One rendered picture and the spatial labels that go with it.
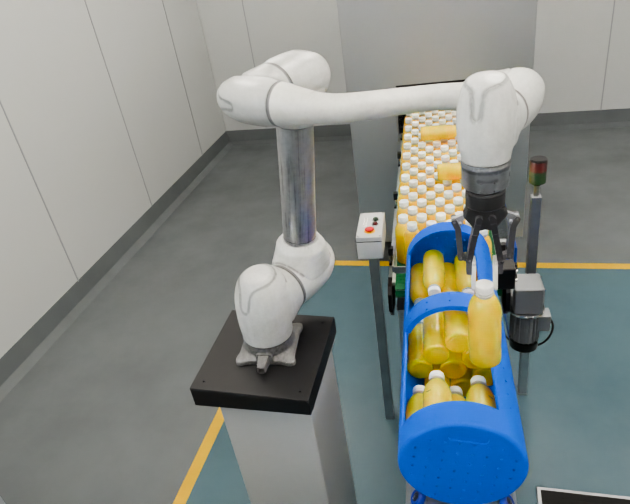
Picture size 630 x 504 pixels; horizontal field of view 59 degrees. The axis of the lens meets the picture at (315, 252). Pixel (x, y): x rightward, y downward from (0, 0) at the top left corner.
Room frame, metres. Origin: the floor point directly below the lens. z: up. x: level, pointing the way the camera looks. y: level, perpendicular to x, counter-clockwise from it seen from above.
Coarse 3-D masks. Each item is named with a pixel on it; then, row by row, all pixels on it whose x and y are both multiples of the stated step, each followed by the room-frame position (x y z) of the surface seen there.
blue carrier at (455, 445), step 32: (448, 224) 1.62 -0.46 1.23; (416, 256) 1.66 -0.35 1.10; (448, 256) 1.64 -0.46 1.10; (480, 256) 1.46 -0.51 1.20; (416, 320) 1.22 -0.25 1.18; (416, 384) 1.15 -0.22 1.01; (512, 384) 0.96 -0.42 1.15; (416, 416) 0.87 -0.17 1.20; (448, 416) 0.83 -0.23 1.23; (480, 416) 0.82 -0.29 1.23; (512, 416) 0.84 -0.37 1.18; (416, 448) 0.82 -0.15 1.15; (448, 448) 0.81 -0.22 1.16; (480, 448) 0.79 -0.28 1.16; (512, 448) 0.77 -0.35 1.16; (416, 480) 0.82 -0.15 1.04; (448, 480) 0.81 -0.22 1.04; (480, 480) 0.79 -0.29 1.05; (512, 480) 0.77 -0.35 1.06
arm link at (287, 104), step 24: (504, 72) 1.08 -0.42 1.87; (528, 72) 1.08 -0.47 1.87; (288, 96) 1.21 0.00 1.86; (312, 96) 1.19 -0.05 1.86; (336, 96) 1.17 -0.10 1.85; (360, 96) 1.15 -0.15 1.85; (384, 96) 1.15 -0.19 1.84; (408, 96) 1.14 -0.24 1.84; (432, 96) 1.14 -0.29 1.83; (456, 96) 1.12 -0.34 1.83; (528, 96) 1.01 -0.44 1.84; (288, 120) 1.20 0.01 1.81; (312, 120) 1.17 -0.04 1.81; (336, 120) 1.15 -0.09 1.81; (360, 120) 1.15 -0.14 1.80; (528, 120) 1.00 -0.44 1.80
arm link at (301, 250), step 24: (288, 72) 1.35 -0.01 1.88; (312, 72) 1.40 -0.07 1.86; (288, 144) 1.41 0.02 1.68; (312, 144) 1.44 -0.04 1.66; (288, 168) 1.42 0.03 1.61; (312, 168) 1.44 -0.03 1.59; (288, 192) 1.43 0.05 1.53; (312, 192) 1.44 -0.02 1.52; (288, 216) 1.44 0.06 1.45; (312, 216) 1.45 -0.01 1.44; (288, 240) 1.45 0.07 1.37; (312, 240) 1.45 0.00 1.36; (288, 264) 1.43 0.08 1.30; (312, 264) 1.42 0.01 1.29; (312, 288) 1.41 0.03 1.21
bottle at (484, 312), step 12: (480, 300) 0.94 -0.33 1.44; (492, 300) 0.94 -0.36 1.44; (468, 312) 0.96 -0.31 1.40; (480, 312) 0.93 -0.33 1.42; (492, 312) 0.92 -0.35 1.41; (468, 324) 0.96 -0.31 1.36; (480, 324) 0.93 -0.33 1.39; (492, 324) 0.92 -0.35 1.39; (468, 336) 0.96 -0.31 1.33; (480, 336) 0.92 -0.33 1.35; (492, 336) 0.92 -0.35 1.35; (480, 348) 0.92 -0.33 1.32; (492, 348) 0.92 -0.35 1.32; (480, 360) 0.92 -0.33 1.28; (492, 360) 0.92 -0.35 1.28
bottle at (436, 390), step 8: (432, 376) 1.04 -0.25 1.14; (440, 376) 1.04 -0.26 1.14; (432, 384) 1.00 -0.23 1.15; (440, 384) 1.00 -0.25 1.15; (424, 392) 0.99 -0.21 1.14; (432, 392) 0.97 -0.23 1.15; (440, 392) 0.97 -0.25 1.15; (448, 392) 0.98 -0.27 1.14; (424, 400) 0.97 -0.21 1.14; (432, 400) 0.95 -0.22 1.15; (440, 400) 0.94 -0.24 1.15; (448, 400) 0.95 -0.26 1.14
